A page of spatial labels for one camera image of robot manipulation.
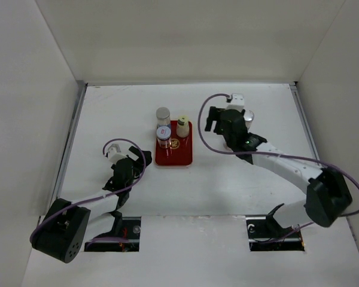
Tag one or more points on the red label jar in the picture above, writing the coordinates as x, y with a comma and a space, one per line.
249, 118
163, 135

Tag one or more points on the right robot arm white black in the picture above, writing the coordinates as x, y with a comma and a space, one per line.
327, 194

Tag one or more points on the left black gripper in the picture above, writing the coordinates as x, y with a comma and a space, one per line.
137, 153

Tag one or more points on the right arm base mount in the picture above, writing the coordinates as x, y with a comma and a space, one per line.
266, 235

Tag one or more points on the left metal side rail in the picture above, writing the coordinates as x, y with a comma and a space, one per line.
57, 186

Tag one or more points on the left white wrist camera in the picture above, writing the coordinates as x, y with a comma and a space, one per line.
114, 153

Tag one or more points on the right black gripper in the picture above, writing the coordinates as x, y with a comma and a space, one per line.
215, 115

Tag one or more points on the right metal side rail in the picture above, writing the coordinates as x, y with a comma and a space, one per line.
302, 115

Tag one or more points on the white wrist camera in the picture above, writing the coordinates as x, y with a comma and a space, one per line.
236, 102
114, 153

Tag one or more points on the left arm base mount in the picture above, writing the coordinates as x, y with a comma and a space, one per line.
119, 236

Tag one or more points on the red label jar front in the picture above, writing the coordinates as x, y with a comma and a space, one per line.
163, 135

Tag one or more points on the red rectangular tray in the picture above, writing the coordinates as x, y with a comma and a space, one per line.
180, 153

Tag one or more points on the blue label silver cap bottle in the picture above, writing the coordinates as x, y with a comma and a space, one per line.
163, 117

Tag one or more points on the yellow cap spice bottle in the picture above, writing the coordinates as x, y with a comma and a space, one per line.
183, 128

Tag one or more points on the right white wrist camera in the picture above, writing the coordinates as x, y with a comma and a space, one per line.
236, 102

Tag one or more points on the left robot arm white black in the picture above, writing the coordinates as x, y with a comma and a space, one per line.
65, 227

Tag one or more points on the metal side rail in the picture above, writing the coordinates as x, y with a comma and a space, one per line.
302, 115
57, 186

